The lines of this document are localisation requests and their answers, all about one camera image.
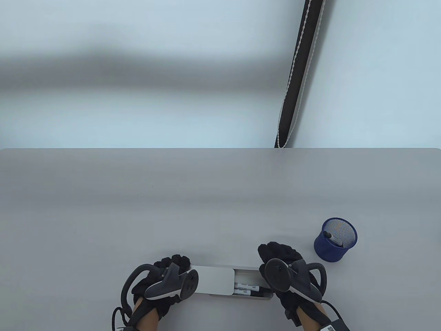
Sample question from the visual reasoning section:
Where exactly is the person's right forearm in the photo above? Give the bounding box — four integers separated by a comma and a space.
296, 305, 328, 331

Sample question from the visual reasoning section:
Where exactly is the black cable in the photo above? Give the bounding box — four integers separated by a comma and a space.
112, 306, 133, 331
320, 300, 350, 328

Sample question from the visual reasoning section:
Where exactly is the person's right hand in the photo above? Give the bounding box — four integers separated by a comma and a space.
258, 241, 328, 326

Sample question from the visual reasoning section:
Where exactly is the person's left hand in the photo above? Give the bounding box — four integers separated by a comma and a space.
132, 254, 192, 318

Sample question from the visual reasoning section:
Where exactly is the person's left forearm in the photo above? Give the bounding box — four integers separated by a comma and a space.
133, 298, 161, 331

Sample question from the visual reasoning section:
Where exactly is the blue mesh pen cup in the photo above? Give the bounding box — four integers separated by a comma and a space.
314, 217, 358, 263

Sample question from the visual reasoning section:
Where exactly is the black window frame post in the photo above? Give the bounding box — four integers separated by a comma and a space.
275, 0, 336, 149

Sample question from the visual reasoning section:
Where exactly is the silver sliding box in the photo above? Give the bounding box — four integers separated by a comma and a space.
188, 265, 275, 300

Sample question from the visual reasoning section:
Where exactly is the grey hand controller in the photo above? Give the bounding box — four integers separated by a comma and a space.
264, 259, 327, 304
121, 263, 199, 316

